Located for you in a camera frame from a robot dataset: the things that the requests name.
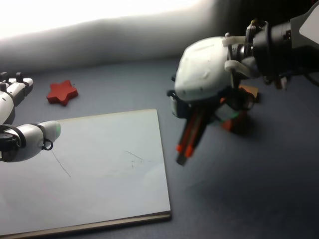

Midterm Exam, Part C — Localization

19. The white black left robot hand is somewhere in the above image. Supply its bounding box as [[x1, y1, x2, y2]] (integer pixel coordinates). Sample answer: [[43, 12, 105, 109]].
[[0, 72, 62, 163]]

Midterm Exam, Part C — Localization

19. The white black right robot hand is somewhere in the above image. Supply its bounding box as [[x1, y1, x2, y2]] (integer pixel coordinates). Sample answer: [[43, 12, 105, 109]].
[[166, 36, 256, 125]]

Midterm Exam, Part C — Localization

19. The orange and black tool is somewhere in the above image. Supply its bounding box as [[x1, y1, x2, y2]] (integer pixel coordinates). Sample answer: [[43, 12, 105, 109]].
[[175, 106, 208, 167]]

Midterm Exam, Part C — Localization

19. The small brown wooden block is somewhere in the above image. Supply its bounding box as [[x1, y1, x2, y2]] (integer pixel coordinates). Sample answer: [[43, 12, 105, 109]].
[[238, 85, 260, 103]]

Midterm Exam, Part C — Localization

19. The red star block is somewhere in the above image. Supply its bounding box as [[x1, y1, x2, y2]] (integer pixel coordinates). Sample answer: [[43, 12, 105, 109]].
[[46, 79, 79, 107]]

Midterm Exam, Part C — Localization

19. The orange cube block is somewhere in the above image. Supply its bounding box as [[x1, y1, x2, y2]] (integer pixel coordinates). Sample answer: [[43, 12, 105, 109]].
[[220, 109, 248, 133]]

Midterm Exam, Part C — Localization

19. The white paper pad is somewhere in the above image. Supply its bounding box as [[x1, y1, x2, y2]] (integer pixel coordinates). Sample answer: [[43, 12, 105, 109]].
[[0, 109, 172, 237]]

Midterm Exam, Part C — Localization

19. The grey table cloth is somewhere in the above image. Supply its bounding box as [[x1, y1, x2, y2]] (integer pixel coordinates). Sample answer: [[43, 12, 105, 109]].
[[0, 17, 319, 239]]

